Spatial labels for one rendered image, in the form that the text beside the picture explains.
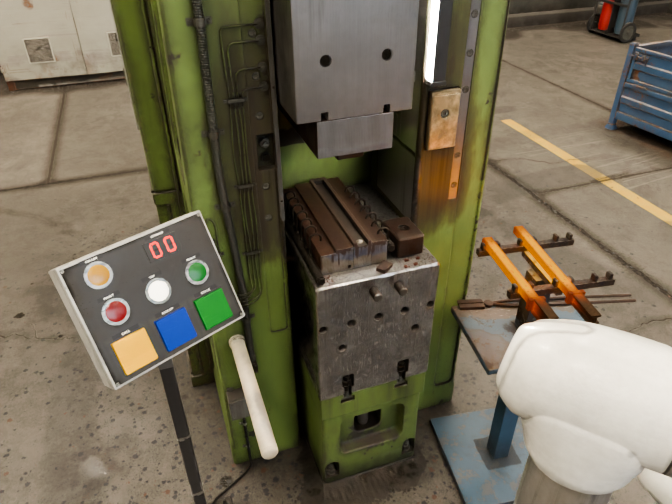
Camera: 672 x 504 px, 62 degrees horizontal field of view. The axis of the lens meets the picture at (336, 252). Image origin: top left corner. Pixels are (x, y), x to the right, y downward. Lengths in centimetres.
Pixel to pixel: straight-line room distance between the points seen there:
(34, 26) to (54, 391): 461
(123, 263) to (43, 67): 561
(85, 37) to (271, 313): 523
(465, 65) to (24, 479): 210
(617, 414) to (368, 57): 96
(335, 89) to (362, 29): 14
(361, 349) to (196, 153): 76
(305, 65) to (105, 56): 550
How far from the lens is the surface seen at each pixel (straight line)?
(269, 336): 185
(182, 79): 141
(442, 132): 166
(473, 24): 164
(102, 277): 127
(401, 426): 213
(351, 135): 140
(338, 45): 132
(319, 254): 155
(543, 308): 152
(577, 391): 66
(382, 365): 182
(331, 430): 197
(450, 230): 188
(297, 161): 193
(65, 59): 676
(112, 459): 244
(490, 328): 186
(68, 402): 271
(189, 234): 134
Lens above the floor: 185
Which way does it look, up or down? 34 degrees down
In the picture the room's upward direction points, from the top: 1 degrees counter-clockwise
